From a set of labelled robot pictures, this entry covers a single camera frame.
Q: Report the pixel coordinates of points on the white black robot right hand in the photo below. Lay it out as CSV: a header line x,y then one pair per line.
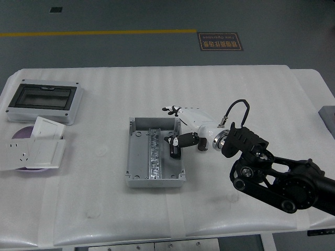
x,y
199,120

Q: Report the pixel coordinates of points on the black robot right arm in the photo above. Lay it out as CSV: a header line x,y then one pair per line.
x,y
301,188

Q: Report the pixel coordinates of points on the grey distribution box, dark window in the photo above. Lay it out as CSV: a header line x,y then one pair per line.
x,y
42,98

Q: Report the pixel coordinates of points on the black orange floor sign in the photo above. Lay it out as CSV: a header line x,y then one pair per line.
x,y
220,41

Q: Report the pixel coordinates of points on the white foam table mat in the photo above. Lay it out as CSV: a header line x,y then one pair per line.
x,y
104,104

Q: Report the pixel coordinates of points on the grey metal plate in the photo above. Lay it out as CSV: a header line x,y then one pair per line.
x,y
187,245
120,246

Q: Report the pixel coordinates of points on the grey flat block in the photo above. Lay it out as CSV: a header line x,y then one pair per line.
x,y
326,115

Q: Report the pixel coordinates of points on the yellow floor tape line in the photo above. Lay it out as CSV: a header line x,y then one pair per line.
x,y
104,32

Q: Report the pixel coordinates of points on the white table leg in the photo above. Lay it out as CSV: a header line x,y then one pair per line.
x,y
269,243

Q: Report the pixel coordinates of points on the black table control panel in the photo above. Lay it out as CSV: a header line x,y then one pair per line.
x,y
321,232

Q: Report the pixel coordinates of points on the purple round plate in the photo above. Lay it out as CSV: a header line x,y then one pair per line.
x,y
22,132

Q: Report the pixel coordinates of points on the dark floor hatch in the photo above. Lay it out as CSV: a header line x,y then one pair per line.
x,y
55,10

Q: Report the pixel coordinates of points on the silver metal mounting rail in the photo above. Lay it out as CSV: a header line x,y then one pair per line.
x,y
155,154

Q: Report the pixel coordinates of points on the open grey plastic enclosure box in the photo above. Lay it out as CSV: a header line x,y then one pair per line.
x,y
136,157

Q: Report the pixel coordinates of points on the white wall switch panel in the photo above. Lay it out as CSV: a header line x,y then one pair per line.
x,y
44,154
48,128

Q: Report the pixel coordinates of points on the white wall socket panel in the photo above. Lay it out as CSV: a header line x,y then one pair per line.
x,y
13,154

